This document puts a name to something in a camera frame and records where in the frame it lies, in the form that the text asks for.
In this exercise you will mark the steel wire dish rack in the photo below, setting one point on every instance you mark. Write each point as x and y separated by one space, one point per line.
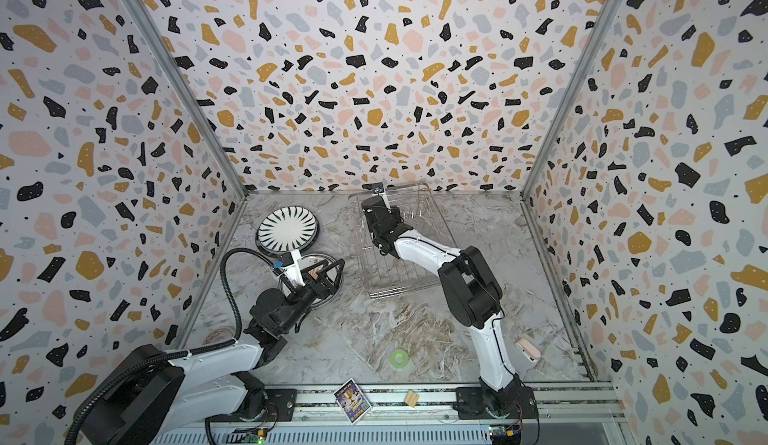
401 248

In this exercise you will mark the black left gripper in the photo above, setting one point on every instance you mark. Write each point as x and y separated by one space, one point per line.
324 290

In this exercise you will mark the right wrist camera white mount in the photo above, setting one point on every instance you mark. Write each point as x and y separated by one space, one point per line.
379 190

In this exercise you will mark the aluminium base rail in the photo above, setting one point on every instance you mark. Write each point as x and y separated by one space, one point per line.
569 413

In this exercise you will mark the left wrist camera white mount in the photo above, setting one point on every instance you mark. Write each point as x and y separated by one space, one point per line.
288 271

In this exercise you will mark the aluminium corner post left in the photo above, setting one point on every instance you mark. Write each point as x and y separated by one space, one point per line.
166 61

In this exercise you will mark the pink eraser block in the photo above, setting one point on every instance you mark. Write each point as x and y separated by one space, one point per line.
531 352

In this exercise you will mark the aluminium corner post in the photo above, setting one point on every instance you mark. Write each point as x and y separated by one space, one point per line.
579 76
166 61

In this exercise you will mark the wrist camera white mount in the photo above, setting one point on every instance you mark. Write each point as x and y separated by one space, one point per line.
288 271
379 190

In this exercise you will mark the small wooden block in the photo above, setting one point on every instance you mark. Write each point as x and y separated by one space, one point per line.
411 399

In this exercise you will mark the colourful playing card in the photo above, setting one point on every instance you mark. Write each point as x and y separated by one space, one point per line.
352 401

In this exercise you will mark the aluminium corner post right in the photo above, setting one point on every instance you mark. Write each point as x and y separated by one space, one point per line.
579 76

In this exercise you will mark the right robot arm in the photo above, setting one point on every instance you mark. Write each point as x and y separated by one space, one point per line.
473 296

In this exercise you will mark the blue leaf pattern plate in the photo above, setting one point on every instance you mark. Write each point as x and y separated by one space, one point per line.
287 228

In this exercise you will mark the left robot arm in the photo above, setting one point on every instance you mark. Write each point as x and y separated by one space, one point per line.
152 391

